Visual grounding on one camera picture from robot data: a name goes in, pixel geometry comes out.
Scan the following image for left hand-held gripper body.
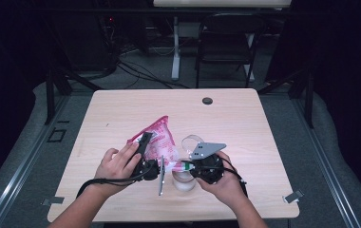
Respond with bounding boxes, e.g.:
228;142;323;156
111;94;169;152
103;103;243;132
132;155;165;197

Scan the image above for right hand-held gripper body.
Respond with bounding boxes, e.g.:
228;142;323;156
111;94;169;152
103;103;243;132
189;142;227;185

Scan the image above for red and white plastic bag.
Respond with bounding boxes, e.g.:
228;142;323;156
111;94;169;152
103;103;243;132
126;115;192;174

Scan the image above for person's right hand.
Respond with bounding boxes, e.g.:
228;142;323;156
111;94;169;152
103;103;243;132
197;151;248;208

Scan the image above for person's left hand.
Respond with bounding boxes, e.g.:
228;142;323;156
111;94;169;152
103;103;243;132
94;142;142;191

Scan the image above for grey table corner clip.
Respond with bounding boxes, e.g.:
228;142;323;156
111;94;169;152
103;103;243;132
282;189;305;204
41;196;65;207

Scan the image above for black metal stand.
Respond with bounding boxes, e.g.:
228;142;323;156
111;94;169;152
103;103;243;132
44;67;104;125
257;67;315;129

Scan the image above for black equipment with red light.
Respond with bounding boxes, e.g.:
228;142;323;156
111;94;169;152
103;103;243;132
83;12;120;71

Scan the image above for black folding chair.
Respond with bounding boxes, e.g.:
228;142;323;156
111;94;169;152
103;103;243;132
196;12;267;89

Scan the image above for black curtain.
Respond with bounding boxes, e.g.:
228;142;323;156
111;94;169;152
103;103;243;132
0;0;47;191
314;0;361;203

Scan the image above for white desk with white legs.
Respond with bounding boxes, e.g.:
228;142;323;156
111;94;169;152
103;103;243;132
152;0;292;82

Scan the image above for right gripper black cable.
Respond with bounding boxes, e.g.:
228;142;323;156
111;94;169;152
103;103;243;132
221;157;249;198

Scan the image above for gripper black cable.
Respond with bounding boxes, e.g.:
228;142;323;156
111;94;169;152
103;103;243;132
221;157;249;198
76;167;153;199

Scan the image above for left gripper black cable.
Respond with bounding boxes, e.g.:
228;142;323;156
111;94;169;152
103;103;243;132
76;167;153;199

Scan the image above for black floor cables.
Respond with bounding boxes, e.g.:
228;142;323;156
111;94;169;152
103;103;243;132
116;60;190;90

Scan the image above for aluminium floor rail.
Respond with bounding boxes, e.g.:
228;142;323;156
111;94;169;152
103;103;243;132
0;94;70;228
291;94;361;228

